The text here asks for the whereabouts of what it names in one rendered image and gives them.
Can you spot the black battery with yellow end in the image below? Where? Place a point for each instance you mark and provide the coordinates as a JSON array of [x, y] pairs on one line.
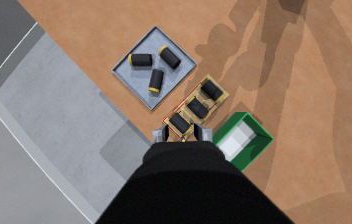
[[180, 123], [140, 59], [169, 57], [212, 91], [156, 81], [196, 107]]

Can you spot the green open box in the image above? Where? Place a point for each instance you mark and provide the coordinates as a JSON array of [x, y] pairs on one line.
[[242, 139]]

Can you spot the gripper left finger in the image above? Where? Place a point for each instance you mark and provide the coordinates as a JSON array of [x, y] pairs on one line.
[[161, 135]]

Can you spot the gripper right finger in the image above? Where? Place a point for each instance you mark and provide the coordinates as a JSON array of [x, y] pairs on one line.
[[201, 133]]

